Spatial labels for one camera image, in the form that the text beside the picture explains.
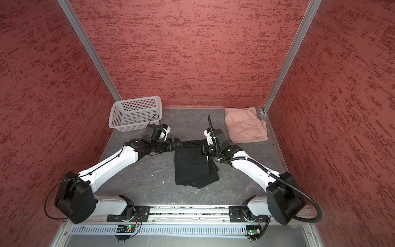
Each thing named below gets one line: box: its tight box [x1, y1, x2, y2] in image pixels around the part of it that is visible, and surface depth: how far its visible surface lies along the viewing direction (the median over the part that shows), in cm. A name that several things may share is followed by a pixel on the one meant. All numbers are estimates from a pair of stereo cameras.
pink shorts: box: [224, 107, 268, 144], surface depth 109 cm
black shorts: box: [174, 139, 220, 189], surface depth 87 cm
